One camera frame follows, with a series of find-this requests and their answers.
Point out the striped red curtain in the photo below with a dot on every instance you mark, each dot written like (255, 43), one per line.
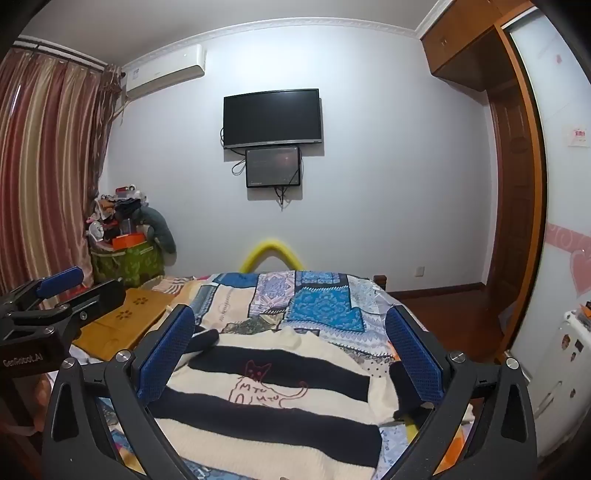
(46, 161)

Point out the white appliance with magnets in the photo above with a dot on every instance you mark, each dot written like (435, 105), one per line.
(568, 369)

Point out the black white striped sweater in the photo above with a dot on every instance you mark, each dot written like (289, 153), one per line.
(277, 350)

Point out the grey checked bed sheet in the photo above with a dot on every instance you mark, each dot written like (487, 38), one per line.
(385, 297)

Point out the wooden lap table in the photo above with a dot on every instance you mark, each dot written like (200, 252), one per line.
(120, 318)

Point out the white wall outlet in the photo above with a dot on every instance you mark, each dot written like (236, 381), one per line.
(418, 271)

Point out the yellow foam tube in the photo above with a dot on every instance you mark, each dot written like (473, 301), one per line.
(268, 242)

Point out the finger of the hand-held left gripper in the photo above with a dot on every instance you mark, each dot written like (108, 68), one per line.
(97, 300)
(60, 280)

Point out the pink wall note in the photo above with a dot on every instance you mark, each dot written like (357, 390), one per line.
(579, 136)

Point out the small black wall monitor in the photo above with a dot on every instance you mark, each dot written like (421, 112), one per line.
(272, 166)

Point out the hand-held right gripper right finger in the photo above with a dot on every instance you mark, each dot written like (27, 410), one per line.
(415, 360)

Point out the pile of white papers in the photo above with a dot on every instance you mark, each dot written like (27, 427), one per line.
(83, 356)

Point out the grey plush toy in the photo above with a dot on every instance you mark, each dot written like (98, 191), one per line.
(161, 230)

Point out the pile of clutter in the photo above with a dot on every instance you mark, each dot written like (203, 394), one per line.
(120, 207)

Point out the blue patchwork blanket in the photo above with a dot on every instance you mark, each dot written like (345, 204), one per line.
(323, 304)

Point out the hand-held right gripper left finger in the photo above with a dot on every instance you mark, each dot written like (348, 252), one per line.
(166, 355)

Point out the green storage box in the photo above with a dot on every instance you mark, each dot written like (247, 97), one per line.
(129, 263)

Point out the black wall television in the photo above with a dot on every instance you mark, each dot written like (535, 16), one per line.
(272, 117)

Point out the wooden door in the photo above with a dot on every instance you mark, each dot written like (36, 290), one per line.
(508, 207)

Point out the wooden overhead cabinet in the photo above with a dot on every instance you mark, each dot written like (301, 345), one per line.
(461, 41)

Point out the pink heart wall decor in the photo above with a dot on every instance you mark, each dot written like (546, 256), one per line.
(579, 267)

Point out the orange box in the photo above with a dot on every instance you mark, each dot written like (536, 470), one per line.
(129, 241)

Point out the white curtain rail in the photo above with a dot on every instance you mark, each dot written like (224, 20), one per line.
(60, 53)

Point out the wooden bed frame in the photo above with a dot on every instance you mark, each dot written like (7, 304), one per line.
(379, 281)

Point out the wooden door frame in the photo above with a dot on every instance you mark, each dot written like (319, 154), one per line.
(535, 207)

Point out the white air conditioner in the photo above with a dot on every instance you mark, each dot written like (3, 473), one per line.
(171, 69)

